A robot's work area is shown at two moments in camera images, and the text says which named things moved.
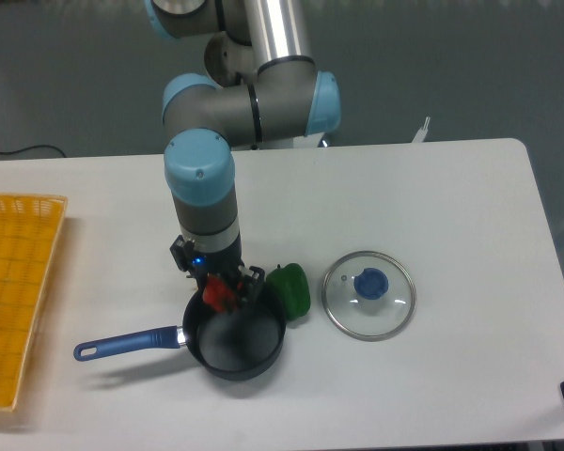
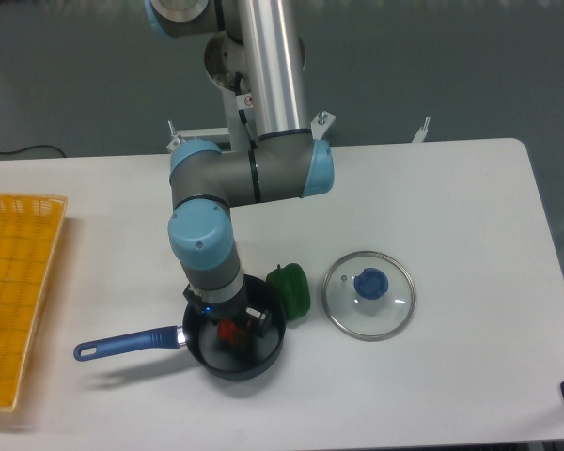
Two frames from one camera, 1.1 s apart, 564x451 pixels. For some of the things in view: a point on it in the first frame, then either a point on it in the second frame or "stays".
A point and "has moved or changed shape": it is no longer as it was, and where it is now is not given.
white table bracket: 421,133 stays
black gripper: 224,264 → 255,322
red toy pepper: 217,293 has moved or changed shape
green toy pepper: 291,283 stays
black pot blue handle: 232,346 stays
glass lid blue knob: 369,295 stays
